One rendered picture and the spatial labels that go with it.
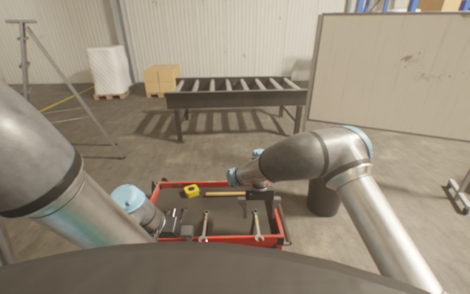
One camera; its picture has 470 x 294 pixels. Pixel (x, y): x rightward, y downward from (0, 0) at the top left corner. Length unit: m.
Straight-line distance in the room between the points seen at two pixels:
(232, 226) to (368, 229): 0.84
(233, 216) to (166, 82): 5.99
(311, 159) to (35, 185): 0.46
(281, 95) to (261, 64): 4.94
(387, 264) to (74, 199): 0.54
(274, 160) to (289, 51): 8.56
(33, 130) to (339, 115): 3.05
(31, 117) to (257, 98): 3.81
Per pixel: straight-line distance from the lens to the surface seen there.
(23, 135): 0.29
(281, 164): 0.55
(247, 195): 1.09
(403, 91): 3.14
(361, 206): 0.57
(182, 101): 4.00
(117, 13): 9.28
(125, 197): 0.61
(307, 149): 0.54
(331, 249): 2.52
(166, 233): 0.75
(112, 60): 7.37
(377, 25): 3.01
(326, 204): 2.67
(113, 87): 7.51
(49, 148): 0.30
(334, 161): 0.57
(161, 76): 7.05
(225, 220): 1.33
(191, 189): 1.49
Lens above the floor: 1.84
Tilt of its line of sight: 28 degrees down
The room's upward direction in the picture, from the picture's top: straight up
